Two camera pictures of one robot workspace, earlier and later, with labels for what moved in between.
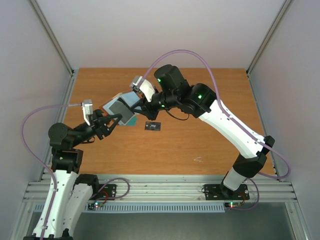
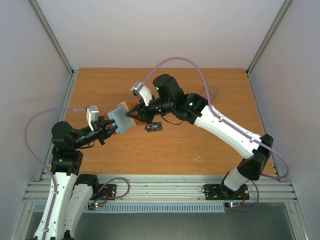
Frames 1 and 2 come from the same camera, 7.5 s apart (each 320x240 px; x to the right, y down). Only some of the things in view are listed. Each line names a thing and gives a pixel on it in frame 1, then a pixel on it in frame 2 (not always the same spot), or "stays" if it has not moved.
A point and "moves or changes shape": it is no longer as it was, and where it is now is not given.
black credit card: [152, 125] stays
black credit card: [118, 107] to [156, 126]
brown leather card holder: [121, 104] moves or changes shape
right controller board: [232, 204] stays
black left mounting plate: [108, 191] stays
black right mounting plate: [217, 192] stays
